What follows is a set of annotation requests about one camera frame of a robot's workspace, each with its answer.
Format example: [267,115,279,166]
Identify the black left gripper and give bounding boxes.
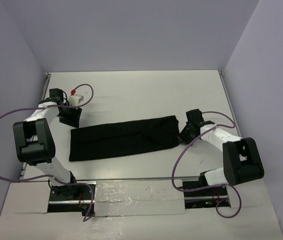
[57,103,82,128]

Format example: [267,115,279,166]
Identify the black t shirt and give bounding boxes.
[69,115,180,162]

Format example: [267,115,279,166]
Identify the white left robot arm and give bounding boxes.
[13,88,84,200]

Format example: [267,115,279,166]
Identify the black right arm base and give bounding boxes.
[177,180,232,210]

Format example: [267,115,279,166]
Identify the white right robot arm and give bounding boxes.
[179,109,265,196]

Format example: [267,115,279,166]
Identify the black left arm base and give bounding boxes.
[47,185,92,217]

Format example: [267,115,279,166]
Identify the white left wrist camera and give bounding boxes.
[68,89,84,107]

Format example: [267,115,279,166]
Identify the silver aluminium rail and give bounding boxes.
[19,163,199,184]

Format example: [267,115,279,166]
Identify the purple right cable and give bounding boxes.
[171,111,243,218]

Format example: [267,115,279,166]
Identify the purple cable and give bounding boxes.
[0,83,96,223]
[171,111,243,218]

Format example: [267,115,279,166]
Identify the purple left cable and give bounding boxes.
[0,83,96,223]

